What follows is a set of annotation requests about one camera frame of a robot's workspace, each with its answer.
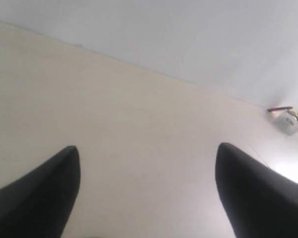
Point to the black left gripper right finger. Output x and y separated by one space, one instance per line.
259 202

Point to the white box with red strip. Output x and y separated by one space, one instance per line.
284 119

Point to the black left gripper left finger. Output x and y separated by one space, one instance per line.
38 204

